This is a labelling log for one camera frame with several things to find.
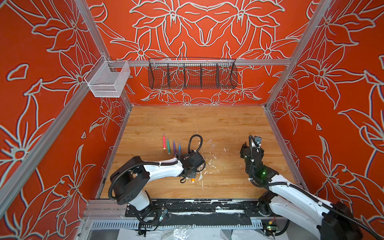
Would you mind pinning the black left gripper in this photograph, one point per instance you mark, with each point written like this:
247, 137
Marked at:
193, 175

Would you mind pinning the black wire basket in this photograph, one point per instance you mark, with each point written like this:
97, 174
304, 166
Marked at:
192, 76

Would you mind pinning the pink marker pen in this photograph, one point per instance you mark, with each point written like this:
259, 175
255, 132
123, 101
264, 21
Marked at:
164, 142

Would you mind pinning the aluminium frame rail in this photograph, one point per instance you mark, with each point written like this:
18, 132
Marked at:
308, 33
47, 50
238, 62

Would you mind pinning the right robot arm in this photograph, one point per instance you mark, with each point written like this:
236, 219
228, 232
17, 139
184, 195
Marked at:
323, 219

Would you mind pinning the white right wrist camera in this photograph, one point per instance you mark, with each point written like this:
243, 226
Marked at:
257, 141

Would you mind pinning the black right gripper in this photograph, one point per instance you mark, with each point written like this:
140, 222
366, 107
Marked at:
243, 151

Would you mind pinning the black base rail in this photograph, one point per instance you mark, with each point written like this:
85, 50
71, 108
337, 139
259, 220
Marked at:
226, 214

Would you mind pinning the aluminium frame rail left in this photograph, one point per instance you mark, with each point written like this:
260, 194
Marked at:
47, 50

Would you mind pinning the purple marker pen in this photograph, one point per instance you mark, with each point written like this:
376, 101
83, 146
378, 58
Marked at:
174, 147

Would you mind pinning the white mesh basket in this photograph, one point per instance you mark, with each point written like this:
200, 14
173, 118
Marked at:
105, 80

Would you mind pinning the aluminium frame rail right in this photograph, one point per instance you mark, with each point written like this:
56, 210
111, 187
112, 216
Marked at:
308, 33

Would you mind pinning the green marker pen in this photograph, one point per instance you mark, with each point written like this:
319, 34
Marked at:
168, 146

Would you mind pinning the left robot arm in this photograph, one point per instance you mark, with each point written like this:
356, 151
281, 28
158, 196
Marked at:
128, 182

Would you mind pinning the aluminium frame rail back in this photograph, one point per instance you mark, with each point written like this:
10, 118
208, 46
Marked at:
238, 62

